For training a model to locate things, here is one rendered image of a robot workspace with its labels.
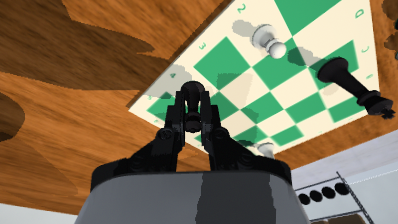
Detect green and white chessboard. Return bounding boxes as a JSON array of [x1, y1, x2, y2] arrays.
[[128, 0, 379, 156]]

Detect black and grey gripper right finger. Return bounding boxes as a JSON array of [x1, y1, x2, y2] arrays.
[[200, 91, 292, 186]]

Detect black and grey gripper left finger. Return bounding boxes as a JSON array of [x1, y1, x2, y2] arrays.
[[90, 91, 186, 193]]

